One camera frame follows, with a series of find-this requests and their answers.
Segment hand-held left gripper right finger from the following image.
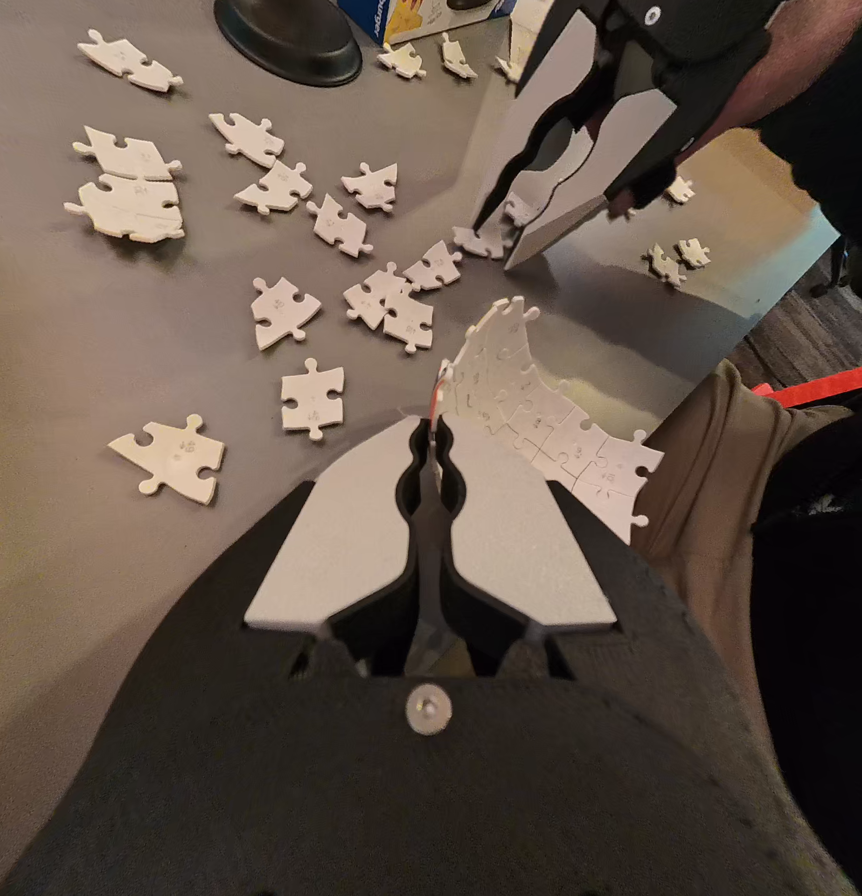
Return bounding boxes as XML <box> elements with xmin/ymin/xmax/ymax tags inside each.
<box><xmin>437</xmin><ymin>414</ymin><xmax>618</xmax><ymax>639</ymax></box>

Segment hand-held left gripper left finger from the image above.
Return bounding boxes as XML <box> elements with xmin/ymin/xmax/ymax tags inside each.
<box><xmin>243</xmin><ymin>416</ymin><xmax>428</xmax><ymax>639</ymax></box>

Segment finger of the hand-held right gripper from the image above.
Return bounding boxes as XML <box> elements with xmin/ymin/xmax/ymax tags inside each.
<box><xmin>504</xmin><ymin>52</ymin><xmax>678</xmax><ymax>272</ymax></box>
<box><xmin>473</xmin><ymin>10</ymin><xmax>601</xmax><ymax>233</ymax></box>

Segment partly built white puzzle ball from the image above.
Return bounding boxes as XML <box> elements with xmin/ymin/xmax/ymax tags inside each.
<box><xmin>434</xmin><ymin>296</ymin><xmax>666</xmax><ymax>546</ymax></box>

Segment white puzzle pieces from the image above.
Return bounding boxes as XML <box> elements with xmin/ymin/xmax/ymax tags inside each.
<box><xmin>77</xmin><ymin>28</ymin><xmax>712</xmax><ymax>506</ymax></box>

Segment single white puzzle piece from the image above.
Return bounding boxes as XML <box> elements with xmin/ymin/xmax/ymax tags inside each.
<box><xmin>453</xmin><ymin>224</ymin><xmax>516</xmax><ymax>261</ymax></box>

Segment person's right forearm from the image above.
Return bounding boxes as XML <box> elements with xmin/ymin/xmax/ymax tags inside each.
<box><xmin>753</xmin><ymin>0</ymin><xmax>862</xmax><ymax>242</ymax></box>

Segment colourful cardboard puzzle box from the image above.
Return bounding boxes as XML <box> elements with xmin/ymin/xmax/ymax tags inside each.
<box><xmin>336</xmin><ymin>0</ymin><xmax>519</xmax><ymax>47</ymax></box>

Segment joined white puzzle strip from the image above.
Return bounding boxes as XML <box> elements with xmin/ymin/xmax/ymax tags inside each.
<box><xmin>63</xmin><ymin>126</ymin><xmax>187</xmax><ymax>245</ymax></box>

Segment person's right hand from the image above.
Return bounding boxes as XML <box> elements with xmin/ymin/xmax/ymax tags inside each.
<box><xmin>707</xmin><ymin>0</ymin><xmax>862</xmax><ymax>137</ymax></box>

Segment white printed instruction sheet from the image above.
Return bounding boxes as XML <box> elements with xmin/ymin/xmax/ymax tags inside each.
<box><xmin>504</xmin><ymin>15</ymin><xmax>544</xmax><ymax>84</ymax></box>

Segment black round stand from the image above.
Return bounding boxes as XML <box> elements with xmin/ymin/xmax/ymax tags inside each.
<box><xmin>214</xmin><ymin>0</ymin><xmax>363</xmax><ymax>88</ymax></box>

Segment orange reflective vest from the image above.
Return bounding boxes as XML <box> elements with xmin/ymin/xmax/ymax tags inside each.
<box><xmin>753</xmin><ymin>363</ymin><xmax>862</xmax><ymax>408</ymax></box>

